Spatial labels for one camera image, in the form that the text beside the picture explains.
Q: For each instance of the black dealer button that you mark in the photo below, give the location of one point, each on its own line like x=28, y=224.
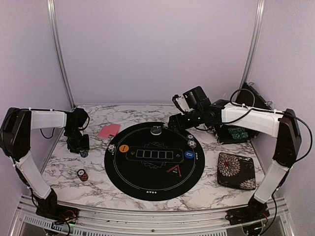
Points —
x=156, y=131

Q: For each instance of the grey chip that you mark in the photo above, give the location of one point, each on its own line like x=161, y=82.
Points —
x=166, y=125
x=111, y=148
x=192, y=144

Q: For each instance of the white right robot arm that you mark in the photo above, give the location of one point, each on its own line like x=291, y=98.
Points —
x=280, y=129

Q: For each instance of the red triangle all-in marker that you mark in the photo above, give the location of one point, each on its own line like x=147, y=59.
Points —
x=175, y=171

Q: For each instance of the red playing card deck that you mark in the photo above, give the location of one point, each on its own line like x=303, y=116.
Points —
x=109, y=130

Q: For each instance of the blue small blind button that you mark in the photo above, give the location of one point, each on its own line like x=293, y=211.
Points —
x=189, y=155

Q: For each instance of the red poker chip stack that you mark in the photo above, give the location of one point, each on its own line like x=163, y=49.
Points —
x=82, y=174

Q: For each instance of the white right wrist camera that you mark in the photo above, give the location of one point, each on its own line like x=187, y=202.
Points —
x=179, y=103

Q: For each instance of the round black poker mat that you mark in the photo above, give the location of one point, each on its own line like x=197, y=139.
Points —
x=142, y=171

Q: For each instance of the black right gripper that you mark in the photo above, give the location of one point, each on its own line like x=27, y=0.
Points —
x=175, y=121

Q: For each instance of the green poker chip stack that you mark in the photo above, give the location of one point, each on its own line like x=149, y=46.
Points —
x=84, y=153

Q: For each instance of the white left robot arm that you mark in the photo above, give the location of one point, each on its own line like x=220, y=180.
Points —
x=15, y=139

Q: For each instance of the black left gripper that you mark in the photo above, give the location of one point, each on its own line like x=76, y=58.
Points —
x=84, y=145

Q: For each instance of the orange big blind button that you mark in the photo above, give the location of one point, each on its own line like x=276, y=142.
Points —
x=124, y=148

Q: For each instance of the floral patterned pouch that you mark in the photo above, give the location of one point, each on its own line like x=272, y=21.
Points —
x=235, y=171

